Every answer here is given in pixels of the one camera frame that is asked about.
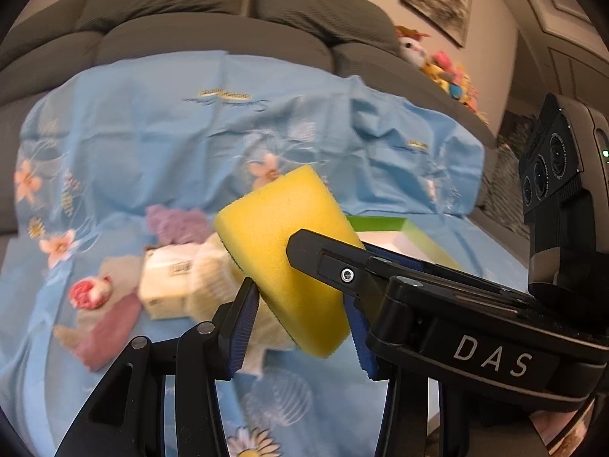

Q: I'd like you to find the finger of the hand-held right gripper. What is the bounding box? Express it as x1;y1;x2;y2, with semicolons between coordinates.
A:
287;228;405;305
364;244;538;305

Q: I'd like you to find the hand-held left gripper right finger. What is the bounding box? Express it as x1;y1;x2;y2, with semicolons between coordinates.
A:
345;295;464;457

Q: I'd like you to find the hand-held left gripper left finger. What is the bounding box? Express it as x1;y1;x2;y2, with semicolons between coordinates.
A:
54;278;260;457

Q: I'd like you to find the green box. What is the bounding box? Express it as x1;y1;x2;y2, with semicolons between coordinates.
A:
345;216;462;272

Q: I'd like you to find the cream fluffy towel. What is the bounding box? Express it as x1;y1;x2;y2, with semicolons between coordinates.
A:
183;235;296;374

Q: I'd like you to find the yellow sponge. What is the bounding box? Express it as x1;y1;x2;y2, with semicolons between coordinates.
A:
213;164;366;360

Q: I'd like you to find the cream tissue pack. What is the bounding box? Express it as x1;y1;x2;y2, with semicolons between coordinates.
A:
139;246;198;321

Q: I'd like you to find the purple knit cloth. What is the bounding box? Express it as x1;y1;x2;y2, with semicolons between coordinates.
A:
145;204;215;246

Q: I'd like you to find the grey elephant plush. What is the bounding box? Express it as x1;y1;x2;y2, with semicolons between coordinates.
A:
53;254;146;373

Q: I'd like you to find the grey striped blanket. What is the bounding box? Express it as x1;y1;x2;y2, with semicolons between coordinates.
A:
480;109;538;243

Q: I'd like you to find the row of colourful plush toys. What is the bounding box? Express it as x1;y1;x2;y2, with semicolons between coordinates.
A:
395;24;488;122

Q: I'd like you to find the blue floral bed sheet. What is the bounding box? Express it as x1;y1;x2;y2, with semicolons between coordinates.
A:
0;50;538;457

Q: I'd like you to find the grey sofa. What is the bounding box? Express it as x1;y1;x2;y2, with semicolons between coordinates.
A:
0;0;540;296

